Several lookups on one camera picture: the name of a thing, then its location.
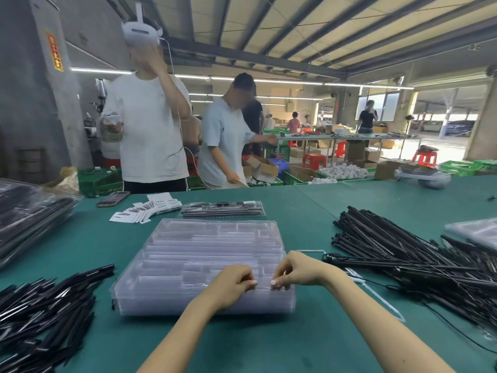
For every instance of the person's left hand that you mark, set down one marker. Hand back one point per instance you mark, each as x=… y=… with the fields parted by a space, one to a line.
x=223 y=285

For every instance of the person's right hand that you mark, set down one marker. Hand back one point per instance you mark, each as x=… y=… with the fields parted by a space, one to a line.
x=306 y=269

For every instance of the person's right thumb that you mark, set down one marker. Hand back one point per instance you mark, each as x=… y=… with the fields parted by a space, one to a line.
x=291 y=284

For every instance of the person's left thumb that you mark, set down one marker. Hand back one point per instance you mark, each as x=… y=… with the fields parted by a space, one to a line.
x=244 y=290

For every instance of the clear plastic blister tray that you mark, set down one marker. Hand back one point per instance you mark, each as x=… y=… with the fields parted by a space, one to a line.
x=209 y=244

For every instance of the person's left forearm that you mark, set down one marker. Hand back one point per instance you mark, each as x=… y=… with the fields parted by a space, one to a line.
x=176 y=339

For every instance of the person's right forearm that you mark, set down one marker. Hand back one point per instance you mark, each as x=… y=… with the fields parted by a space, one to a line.
x=384 y=326

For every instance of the stack of clear empty trays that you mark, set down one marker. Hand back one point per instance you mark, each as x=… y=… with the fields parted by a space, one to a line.
x=163 y=304

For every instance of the filled tray with black parts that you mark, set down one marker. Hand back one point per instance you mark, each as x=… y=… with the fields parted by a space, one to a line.
x=223 y=209

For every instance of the green plastic crate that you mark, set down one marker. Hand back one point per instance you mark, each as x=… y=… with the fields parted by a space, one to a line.
x=277 y=152
x=99 y=182
x=466 y=166
x=303 y=175

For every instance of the blue plastic crate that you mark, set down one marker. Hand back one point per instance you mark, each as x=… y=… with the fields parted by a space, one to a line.
x=280 y=165

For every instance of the open cardboard box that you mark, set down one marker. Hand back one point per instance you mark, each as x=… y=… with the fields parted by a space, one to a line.
x=264 y=166

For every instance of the pile of long black wiper blades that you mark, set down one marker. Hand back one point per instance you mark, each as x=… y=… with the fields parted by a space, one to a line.
x=411 y=260

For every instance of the pile of white barcode labels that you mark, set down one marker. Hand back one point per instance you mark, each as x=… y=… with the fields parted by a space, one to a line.
x=149 y=209

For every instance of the pile of small white parts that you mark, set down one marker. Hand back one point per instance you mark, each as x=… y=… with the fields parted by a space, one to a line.
x=343 y=171

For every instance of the red plastic stool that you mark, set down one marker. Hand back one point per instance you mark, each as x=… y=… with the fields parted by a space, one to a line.
x=313 y=161
x=424 y=157
x=340 y=149

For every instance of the tall cardboard box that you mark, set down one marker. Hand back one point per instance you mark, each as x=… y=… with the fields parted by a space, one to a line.
x=355 y=150

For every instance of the brown cardboard box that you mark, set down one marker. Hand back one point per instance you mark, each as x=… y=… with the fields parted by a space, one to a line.
x=388 y=170

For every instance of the long metal work table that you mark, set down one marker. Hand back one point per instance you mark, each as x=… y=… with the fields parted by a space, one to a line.
x=349 y=136

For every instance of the dark smartphone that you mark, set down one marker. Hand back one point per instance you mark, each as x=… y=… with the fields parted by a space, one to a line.
x=113 y=199

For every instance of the long ceiling tube light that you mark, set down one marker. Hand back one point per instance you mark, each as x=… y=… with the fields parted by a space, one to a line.
x=295 y=82

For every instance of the pile of short black strips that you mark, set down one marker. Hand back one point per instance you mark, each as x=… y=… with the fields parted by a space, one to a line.
x=42 y=314

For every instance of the stack of filled packaged trays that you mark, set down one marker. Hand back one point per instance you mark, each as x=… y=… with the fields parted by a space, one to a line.
x=31 y=217

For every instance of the parked car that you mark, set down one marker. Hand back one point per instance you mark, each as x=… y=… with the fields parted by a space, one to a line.
x=459 y=128

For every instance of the orange wall sign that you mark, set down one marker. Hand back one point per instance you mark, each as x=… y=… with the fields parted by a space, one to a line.
x=55 y=52

